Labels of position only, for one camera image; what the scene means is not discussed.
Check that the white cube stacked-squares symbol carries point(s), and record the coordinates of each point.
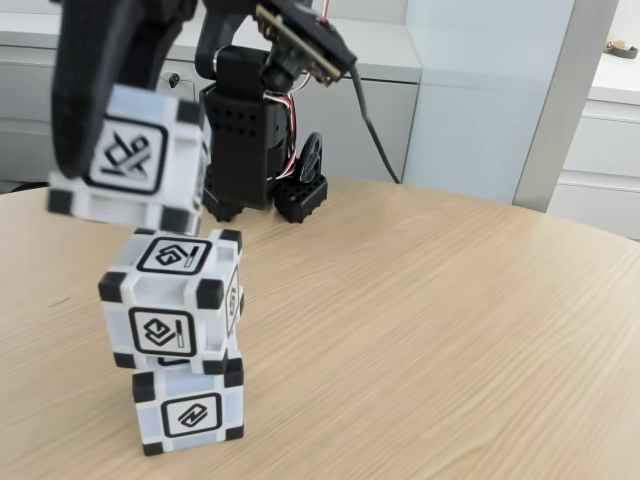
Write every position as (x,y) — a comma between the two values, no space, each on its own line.
(165,310)

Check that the black cabinet key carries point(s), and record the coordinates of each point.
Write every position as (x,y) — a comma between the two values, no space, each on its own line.
(174,80)

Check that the white cube zigzag symbol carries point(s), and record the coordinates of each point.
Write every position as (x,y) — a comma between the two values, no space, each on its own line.
(192,415)

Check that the white cube crossed symbol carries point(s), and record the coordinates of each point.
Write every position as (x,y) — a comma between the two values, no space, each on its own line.
(130,160)

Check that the bare circuit board camera module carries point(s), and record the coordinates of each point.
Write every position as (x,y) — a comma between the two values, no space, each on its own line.
(305,40)

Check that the white drawer cabinet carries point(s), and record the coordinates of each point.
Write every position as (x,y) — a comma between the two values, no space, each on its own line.
(610,150)

